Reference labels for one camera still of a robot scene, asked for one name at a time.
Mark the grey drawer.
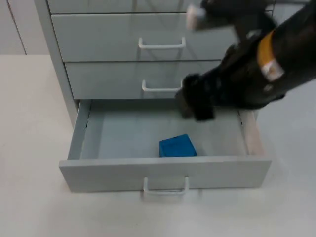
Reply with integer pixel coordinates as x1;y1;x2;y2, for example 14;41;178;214
58;98;273;198

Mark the small grey chest of drawers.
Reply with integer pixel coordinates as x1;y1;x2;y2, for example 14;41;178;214
34;0;275;127

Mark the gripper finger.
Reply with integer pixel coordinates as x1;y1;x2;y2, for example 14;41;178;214
174;89;196;119
183;73;215;122

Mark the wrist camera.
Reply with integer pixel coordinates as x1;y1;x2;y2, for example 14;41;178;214
186;0;276;32

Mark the blue block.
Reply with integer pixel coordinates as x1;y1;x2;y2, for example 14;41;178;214
158;134;198;158

